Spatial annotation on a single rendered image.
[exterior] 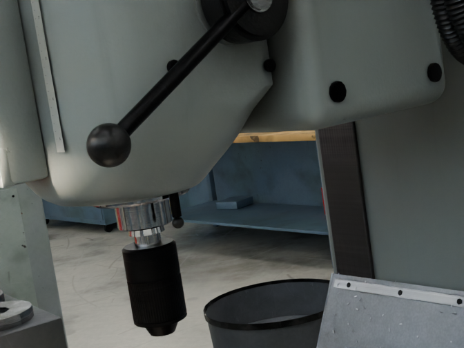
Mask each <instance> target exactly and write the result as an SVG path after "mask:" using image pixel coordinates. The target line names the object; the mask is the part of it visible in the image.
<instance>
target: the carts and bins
mask: <svg viewBox="0 0 464 348"><path fill-rule="evenodd" d="M329 281H330V280H322V279H313V278H299V279H287V280H275V281H270V282H263V283H258V284H252V285H249V286H246V287H241V288H239V289H235V290H232V291H229V292H226V293H224V294H222V295H220V296H218V297H216V298H214V299H212V300H211V301H210V302H209V303H207V304H206V305H205V307H204V310H203V311H204V317H205V320H206V321H207V322H208V325H209V331H210V335H211V340H212V343H213V348H316V347H317V343H318V336H319V333H320V326H321V322H322V316H323V312H324V308H325V302H326V298H327V292H328V288H329ZM205 314H206V315H205Z"/></svg>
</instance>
